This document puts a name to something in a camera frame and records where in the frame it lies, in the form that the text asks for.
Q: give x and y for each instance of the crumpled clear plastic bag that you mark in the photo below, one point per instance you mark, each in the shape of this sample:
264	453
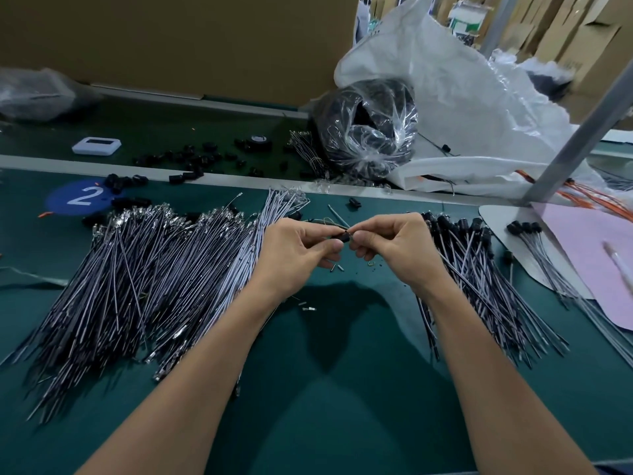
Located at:
38	94

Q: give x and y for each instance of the large white plastic sack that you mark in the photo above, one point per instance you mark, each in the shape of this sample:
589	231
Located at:
475	94

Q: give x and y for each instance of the white pen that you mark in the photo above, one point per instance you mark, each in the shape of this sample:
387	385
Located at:
618	264

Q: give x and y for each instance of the person's right hand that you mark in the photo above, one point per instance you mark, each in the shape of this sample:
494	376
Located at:
405	250

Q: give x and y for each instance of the stack of cardboard boxes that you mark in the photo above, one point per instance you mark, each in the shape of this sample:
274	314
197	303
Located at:
593	34

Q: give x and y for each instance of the grey metal frame post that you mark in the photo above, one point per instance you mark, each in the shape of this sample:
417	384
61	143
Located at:
500	22
582	138

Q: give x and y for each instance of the person's left hand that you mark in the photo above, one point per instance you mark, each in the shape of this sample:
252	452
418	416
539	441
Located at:
292	257

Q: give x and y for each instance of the small white timer device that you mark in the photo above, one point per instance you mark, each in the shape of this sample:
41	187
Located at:
96	145

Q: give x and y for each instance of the clear plastic strip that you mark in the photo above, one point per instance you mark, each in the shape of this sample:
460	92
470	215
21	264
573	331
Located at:
28	276

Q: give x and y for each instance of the blue round number sticker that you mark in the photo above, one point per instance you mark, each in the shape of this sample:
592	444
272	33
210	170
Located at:
79	197

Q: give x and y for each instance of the person's right forearm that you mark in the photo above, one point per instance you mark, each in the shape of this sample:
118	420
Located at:
509	391

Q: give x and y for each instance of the clear bag with black contents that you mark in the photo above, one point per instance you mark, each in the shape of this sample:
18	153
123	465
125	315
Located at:
366	128

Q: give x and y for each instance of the pink paper sheet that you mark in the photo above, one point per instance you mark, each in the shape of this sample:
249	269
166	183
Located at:
591	262

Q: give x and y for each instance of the brown cardboard panel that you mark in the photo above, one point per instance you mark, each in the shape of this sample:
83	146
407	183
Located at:
198	39

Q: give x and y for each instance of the person's left forearm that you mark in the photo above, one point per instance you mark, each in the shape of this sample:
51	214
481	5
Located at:
173	400

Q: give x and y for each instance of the black plastic caps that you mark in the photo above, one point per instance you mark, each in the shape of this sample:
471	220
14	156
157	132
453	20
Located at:
188	165

